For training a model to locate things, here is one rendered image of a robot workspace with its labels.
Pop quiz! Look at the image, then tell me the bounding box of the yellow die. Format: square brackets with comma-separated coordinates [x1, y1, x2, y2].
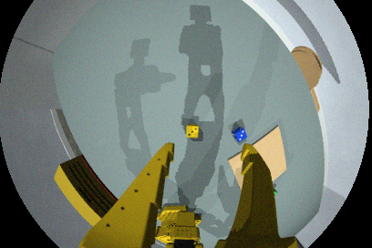
[186, 124, 199, 138]

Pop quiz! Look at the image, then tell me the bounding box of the beige mat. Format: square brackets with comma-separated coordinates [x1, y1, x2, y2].
[228, 126, 286, 191]

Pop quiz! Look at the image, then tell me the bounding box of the blue die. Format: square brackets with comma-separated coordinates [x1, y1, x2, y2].
[232, 127, 247, 142]

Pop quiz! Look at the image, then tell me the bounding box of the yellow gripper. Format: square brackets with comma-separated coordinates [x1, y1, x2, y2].
[79, 142, 298, 248]

